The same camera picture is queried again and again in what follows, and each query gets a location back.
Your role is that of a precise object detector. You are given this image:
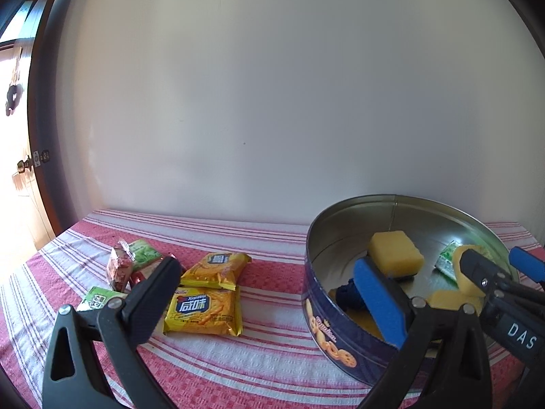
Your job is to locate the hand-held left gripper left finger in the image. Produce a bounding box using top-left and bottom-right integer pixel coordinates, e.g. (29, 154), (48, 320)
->
(42, 256), (184, 409)

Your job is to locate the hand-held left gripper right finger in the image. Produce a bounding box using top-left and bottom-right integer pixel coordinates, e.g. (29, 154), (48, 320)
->
(353, 258), (495, 409)

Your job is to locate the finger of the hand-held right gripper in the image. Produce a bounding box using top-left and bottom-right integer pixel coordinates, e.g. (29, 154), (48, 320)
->
(460, 249), (524, 303)
(509, 247), (545, 284)

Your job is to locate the red snack packet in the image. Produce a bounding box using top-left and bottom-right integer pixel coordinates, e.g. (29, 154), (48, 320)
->
(128, 255), (185, 288)

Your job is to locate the green sponge packet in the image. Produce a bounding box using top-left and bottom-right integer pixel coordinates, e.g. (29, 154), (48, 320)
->
(434, 241), (458, 279)

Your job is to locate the green leaf-print tissue pack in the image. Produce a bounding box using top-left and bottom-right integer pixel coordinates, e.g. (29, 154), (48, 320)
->
(128, 239), (165, 273)

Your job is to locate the pink floral snack packet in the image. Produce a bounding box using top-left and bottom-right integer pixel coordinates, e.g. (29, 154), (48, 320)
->
(106, 241), (136, 292)

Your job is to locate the yellow sponge with green scourer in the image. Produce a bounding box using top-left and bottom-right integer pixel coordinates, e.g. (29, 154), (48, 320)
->
(368, 230), (425, 282)

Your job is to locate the green and white tissue pack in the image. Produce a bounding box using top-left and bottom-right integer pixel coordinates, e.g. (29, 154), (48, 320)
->
(77, 286), (128, 313)

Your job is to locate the yellow biscuit packet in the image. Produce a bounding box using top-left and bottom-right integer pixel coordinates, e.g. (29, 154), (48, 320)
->
(181, 252), (253, 291)
(164, 286), (243, 337)

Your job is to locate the blue round cookie tin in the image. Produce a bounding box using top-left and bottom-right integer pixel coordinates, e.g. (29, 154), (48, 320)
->
(300, 195), (522, 386)

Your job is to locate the red striped tablecloth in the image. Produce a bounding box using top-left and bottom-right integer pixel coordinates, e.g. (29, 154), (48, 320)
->
(0, 209), (545, 409)

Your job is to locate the wooden door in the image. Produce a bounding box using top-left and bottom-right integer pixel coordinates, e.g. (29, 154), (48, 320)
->
(0, 0), (56, 260)

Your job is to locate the hanging door ornament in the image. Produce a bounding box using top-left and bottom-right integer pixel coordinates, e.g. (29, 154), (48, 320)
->
(4, 47), (25, 117)

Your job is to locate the metal door handle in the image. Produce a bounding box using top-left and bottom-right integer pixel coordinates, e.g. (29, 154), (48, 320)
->
(12, 150), (50, 175)

